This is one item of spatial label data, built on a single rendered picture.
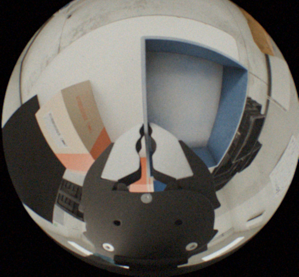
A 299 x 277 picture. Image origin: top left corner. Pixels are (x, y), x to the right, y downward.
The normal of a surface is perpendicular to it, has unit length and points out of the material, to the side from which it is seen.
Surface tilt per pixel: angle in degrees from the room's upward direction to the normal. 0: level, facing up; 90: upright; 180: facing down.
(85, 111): 90
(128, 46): 0
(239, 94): 90
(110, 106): 0
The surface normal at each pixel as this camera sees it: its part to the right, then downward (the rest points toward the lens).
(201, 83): 0.04, 0.53
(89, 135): 0.99, -0.15
